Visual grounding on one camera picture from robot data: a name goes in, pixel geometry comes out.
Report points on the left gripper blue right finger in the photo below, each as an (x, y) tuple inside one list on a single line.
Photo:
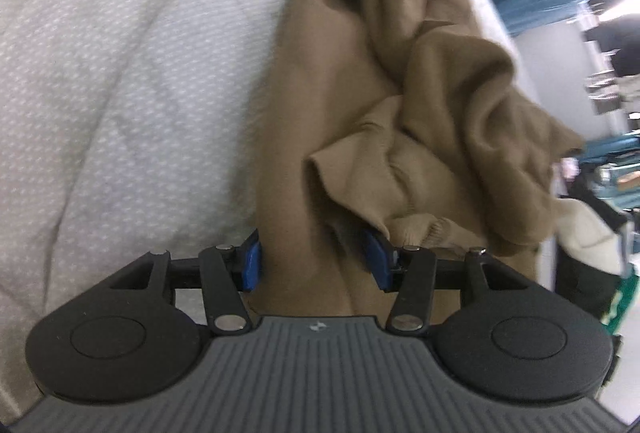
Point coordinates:
[(414, 274)]

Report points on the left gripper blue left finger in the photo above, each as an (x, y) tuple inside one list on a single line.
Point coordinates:
[(222, 273)]

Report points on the brown hoodie sweatshirt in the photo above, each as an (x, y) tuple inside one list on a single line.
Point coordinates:
[(397, 115)]

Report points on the cream and black garment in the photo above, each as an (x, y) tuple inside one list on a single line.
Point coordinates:
[(593, 253)]

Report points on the green garment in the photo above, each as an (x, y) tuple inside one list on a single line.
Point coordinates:
[(622, 300)]

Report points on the light grey duvet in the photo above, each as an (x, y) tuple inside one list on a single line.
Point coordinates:
[(127, 126)]

